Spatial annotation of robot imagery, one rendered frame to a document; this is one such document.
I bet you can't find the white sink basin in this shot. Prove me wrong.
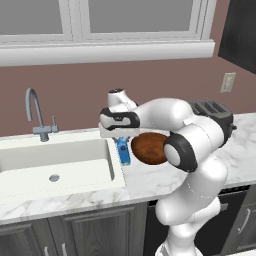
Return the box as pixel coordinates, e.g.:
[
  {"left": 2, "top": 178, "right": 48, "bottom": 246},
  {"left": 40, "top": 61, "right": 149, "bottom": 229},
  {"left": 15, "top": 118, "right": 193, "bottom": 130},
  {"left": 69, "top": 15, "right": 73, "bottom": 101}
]
[{"left": 0, "top": 135, "right": 128, "bottom": 201}]

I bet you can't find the white window sill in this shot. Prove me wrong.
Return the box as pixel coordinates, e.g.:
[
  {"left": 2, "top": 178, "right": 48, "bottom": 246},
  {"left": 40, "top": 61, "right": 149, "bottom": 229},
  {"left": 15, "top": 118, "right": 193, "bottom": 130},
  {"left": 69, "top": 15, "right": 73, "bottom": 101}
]
[{"left": 0, "top": 39, "right": 216, "bottom": 68}]

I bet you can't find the dark grey toaster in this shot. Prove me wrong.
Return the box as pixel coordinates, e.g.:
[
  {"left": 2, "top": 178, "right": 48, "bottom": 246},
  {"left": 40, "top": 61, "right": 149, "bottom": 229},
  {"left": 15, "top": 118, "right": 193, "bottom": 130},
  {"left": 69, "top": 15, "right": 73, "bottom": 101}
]
[{"left": 188, "top": 100, "right": 238, "bottom": 146}]

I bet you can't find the white framed window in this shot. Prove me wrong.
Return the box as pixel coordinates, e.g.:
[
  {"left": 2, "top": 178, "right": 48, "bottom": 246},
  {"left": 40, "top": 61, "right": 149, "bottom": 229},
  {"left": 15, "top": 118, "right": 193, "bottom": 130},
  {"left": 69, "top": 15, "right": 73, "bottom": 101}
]
[{"left": 0, "top": 0, "right": 218, "bottom": 46}]

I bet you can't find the black wall cupboard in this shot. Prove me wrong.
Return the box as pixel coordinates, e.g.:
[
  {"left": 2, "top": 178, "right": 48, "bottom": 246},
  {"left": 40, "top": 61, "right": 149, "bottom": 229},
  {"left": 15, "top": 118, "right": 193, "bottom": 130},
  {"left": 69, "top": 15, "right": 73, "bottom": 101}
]
[{"left": 218, "top": 0, "right": 256, "bottom": 75}]

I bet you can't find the dark grey cupboard door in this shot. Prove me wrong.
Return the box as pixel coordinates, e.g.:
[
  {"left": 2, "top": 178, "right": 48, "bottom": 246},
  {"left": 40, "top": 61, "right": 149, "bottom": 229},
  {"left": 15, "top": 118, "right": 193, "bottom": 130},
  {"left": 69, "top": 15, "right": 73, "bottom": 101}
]
[
  {"left": 0, "top": 219, "right": 56, "bottom": 256},
  {"left": 221, "top": 193, "right": 256, "bottom": 255},
  {"left": 48, "top": 202, "right": 149, "bottom": 256}
]

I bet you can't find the black dishwasher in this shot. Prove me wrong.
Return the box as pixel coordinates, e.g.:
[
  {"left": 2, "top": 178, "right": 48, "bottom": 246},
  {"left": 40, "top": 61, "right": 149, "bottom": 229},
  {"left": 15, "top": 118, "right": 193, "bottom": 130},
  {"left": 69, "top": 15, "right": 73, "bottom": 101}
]
[{"left": 143, "top": 185, "right": 250, "bottom": 256}]

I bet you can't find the brown wooden bowl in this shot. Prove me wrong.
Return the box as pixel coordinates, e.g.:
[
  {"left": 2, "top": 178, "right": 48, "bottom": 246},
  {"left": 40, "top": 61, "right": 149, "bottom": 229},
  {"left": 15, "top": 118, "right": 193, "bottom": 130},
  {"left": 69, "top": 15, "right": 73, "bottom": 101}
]
[{"left": 130, "top": 132, "right": 170, "bottom": 166}]

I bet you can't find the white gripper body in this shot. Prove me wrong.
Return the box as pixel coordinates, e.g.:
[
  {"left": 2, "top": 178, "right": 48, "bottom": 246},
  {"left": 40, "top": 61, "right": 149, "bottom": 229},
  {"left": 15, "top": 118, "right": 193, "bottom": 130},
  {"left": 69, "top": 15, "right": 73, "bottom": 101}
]
[{"left": 98, "top": 122, "right": 141, "bottom": 139}]

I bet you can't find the white wall socket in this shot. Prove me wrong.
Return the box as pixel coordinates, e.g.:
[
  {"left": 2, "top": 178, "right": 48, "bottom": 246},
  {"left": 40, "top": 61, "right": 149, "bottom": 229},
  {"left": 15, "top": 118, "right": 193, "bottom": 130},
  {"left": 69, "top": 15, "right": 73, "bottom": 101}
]
[{"left": 219, "top": 72, "right": 237, "bottom": 94}]

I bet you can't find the grey curved tap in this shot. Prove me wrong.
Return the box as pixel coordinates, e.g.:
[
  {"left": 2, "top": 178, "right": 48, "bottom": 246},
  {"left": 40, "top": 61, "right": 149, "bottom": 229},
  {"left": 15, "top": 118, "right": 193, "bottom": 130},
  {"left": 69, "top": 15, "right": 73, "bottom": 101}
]
[{"left": 25, "top": 87, "right": 60, "bottom": 143}]

